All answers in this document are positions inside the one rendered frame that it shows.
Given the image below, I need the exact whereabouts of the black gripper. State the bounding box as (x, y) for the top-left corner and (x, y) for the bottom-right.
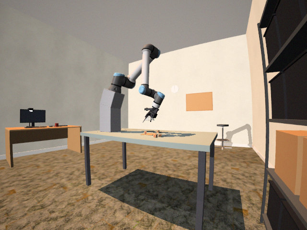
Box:
(143, 106), (159, 122)

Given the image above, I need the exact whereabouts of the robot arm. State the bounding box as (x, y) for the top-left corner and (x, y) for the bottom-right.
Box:
(108, 44), (165, 108)

